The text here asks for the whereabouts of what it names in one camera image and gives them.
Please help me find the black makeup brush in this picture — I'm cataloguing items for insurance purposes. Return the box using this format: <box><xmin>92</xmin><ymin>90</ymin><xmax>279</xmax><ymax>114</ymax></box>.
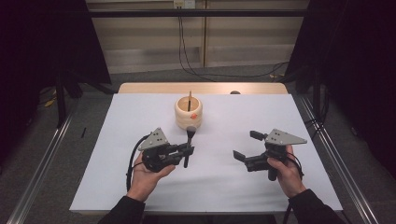
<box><xmin>183</xmin><ymin>125</ymin><xmax>198</xmax><ymax>169</ymax></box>

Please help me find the metal floor rail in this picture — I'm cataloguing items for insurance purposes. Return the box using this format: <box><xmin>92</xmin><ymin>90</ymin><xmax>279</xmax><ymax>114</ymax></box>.
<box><xmin>7</xmin><ymin>99</ymin><xmax>79</xmax><ymax>224</ymax></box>
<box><xmin>298</xmin><ymin>94</ymin><xmax>380</xmax><ymax>224</ymax></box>

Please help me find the hand-held gripper cable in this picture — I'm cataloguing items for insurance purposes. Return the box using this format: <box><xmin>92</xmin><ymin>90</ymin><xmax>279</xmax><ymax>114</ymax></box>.
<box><xmin>125</xmin><ymin>133</ymin><xmax>151</xmax><ymax>192</ymax></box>
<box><xmin>281</xmin><ymin>153</ymin><xmax>305</xmax><ymax>224</ymax></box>

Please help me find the right hand-held gripper cable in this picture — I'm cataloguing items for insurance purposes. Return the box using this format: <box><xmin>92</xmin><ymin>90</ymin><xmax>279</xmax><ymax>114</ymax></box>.
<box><xmin>281</xmin><ymin>153</ymin><xmax>305</xmax><ymax>224</ymax></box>

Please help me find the cream ringed brush holder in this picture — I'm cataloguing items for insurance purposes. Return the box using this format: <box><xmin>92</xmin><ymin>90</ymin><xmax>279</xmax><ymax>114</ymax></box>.
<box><xmin>174</xmin><ymin>95</ymin><xmax>204</xmax><ymax>131</ymax></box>

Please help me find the white wall socket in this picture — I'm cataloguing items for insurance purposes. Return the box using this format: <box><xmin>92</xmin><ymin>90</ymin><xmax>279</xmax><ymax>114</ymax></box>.
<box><xmin>173</xmin><ymin>0</ymin><xmax>196</xmax><ymax>9</ymax></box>

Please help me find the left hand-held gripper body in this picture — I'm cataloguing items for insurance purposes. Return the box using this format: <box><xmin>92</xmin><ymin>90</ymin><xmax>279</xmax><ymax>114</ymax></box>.
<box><xmin>138</xmin><ymin>127</ymin><xmax>185</xmax><ymax>173</ymax></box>

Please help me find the left hand-held gripper cable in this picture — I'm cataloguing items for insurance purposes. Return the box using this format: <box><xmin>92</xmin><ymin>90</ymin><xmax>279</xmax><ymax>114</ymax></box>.
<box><xmin>125</xmin><ymin>133</ymin><xmax>151</xmax><ymax>192</ymax></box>

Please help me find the person's right hand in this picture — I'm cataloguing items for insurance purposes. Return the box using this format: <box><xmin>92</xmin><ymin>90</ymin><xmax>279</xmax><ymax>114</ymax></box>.
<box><xmin>266</xmin><ymin>144</ymin><xmax>307</xmax><ymax>200</ymax></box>

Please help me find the black curtain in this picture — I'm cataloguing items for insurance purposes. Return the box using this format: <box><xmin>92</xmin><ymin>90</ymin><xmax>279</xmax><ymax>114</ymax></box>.
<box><xmin>284</xmin><ymin>0</ymin><xmax>396</xmax><ymax>172</ymax></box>
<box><xmin>0</xmin><ymin>0</ymin><xmax>112</xmax><ymax>94</ymax></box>

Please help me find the white table mat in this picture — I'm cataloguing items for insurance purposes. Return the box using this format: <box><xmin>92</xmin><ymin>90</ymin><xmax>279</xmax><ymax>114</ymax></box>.
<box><xmin>69</xmin><ymin>92</ymin><xmax>344</xmax><ymax>215</ymax></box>

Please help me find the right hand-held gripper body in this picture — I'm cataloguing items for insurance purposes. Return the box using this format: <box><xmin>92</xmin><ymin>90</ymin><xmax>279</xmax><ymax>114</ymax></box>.
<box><xmin>245</xmin><ymin>128</ymin><xmax>308</xmax><ymax>182</ymax></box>

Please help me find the black metal stand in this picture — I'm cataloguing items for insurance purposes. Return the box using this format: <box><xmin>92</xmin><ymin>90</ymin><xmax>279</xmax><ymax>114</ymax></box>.
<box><xmin>295</xmin><ymin>66</ymin><xmax>322</xmax><ymax>123</ymax></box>
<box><xmin>55</xmin><ymin>69</ymin><xmax>117</xmax><ymax>129</ymax></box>

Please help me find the person's left hand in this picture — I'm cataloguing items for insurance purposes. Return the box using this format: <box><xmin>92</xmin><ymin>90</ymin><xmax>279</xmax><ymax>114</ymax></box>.
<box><xmin>126</xmin><ymin>153</ymin><xmax>177</xmax><ymax>203</ymax></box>

